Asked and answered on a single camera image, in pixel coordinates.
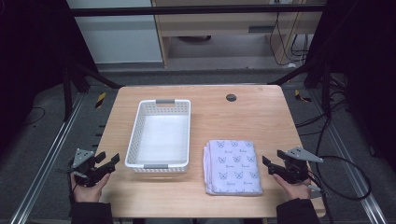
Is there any bundle of black desk cables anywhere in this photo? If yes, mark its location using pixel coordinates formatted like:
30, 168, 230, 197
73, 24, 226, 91
268, 11, 311, 67

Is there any person's left hand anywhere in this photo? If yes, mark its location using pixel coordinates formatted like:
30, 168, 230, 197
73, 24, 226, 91
70, 172, 112, 203

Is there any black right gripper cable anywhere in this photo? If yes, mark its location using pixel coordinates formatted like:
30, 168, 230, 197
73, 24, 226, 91
306, 154, 372, 224

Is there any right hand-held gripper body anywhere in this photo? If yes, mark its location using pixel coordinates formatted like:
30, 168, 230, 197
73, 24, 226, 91
279, 147, 325, 185

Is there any lilac patterned towel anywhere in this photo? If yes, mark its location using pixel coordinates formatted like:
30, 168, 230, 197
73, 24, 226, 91
203, 139, 264, 197

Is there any yellow black floor tape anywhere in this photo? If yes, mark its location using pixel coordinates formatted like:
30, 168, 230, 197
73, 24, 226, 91
94, 91, 107, 109
293, 89, 313, 104

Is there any black horizontal frame bar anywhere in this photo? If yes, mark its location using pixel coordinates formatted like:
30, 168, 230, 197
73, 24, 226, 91
69, 4, 328, 18

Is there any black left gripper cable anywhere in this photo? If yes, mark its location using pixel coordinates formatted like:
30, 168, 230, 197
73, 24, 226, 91
66, 173, 78, 204

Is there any dark curtain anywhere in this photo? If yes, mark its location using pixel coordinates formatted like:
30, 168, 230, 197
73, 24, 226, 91
303, 0, 396, 172
0, 0, 99, 157

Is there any person's right hand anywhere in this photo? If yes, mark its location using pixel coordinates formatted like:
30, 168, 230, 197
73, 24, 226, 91
272, 172, 313, 202

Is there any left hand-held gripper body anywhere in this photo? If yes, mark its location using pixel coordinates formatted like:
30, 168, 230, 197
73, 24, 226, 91
64, 148, 110, 188

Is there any white cabinet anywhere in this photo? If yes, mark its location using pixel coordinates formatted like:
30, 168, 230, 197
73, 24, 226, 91
65, 0, 164, 65

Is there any light wooden desk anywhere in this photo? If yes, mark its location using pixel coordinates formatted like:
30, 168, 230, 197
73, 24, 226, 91
150, 0, 326, 68

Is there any aluminium floor rail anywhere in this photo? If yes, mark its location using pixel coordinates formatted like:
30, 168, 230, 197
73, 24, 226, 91
307, 88, 389, 224
8, 92, 86, 224

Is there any black metal stand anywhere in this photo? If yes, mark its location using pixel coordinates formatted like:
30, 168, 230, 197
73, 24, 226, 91
61, 60, 124, 123
268, 52, 332, 119

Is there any white plastic basket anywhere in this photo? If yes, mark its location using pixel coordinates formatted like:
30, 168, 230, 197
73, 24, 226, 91
124, 98, 192, 174

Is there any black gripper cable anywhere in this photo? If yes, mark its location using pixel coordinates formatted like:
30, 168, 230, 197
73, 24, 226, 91
66, 173, 78, 204
306, 154, 372, 224

